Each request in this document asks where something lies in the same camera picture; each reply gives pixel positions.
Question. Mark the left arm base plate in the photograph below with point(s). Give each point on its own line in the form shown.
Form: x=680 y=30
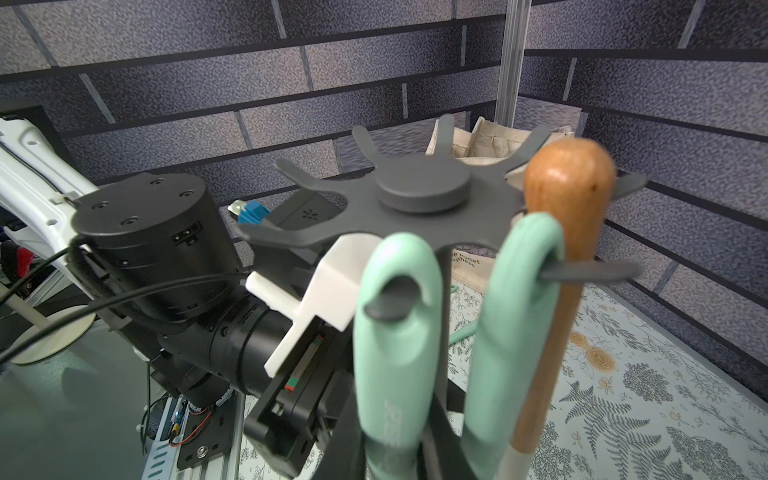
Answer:
x=208 y=437

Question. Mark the grey utensil rack stand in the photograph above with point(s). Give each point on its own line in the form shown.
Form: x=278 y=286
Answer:
x=440 y=199

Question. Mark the cream spoon light wood handle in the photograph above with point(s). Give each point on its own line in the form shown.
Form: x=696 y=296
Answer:
x=572 y=180

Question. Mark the cream ladle mint handle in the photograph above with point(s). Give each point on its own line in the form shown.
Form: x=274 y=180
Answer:
x=511 y=332

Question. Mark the cream stand outside cell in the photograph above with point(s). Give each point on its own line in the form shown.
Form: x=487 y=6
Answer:
x=44 y=338

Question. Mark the beige canvas tote bag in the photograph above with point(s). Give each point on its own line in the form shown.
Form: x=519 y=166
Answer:
x=488 y=143

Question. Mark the cream turner mint handle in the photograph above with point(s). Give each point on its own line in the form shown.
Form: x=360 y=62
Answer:
x=396 y=351

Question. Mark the aluminium mounting rail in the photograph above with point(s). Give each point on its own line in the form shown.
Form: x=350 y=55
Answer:
x=161 y=459

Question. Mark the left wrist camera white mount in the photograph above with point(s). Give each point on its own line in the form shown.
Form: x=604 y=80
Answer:
x=305 y=283

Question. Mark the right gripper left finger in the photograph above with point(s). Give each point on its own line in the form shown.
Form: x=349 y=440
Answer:
x=344 y=457

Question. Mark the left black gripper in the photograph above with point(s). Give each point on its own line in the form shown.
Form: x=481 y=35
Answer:
x=299 y=407

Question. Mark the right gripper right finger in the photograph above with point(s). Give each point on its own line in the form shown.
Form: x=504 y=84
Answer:
x=441 y=456

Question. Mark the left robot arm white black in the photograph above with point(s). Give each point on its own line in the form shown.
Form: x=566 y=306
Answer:
x=157 y=252

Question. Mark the left circuit board with wires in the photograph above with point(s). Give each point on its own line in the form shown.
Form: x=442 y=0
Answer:
x=164 y=417

